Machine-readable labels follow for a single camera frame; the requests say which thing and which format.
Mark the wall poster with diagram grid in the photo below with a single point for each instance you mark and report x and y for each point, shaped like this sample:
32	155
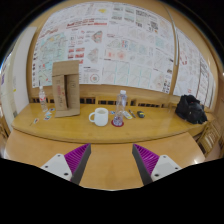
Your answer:
140	50

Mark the small colourful sticker card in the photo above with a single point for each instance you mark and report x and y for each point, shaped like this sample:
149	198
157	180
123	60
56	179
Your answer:
35	120
47	116
50	109

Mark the wooden chair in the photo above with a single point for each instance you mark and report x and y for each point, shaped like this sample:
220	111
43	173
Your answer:
3	126
210	136

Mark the black and yellow tape measure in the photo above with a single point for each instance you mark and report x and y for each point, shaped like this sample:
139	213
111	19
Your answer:
141	114

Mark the white ceramic mug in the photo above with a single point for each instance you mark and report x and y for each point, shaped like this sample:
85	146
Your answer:
100	117

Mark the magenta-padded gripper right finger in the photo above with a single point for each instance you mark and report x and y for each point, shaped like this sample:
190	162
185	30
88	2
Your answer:
165	166

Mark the brown cardboard box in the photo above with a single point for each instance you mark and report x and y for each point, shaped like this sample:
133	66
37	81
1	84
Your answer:
63	93

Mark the dark pen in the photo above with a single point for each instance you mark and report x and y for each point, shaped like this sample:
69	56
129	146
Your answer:
132	113

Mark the clear bottle with wide cap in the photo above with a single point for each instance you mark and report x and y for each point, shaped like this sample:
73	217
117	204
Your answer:
120	106

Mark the wall poster with red drawings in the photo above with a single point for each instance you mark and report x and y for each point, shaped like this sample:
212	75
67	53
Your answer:
195	70

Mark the slim clear bottle, red label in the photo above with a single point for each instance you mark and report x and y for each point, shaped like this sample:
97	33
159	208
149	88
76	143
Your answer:
43	99

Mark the black bag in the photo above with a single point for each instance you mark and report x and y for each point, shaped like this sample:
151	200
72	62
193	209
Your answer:
190	110

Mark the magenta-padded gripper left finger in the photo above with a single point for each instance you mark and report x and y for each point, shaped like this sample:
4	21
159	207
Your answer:
56	165

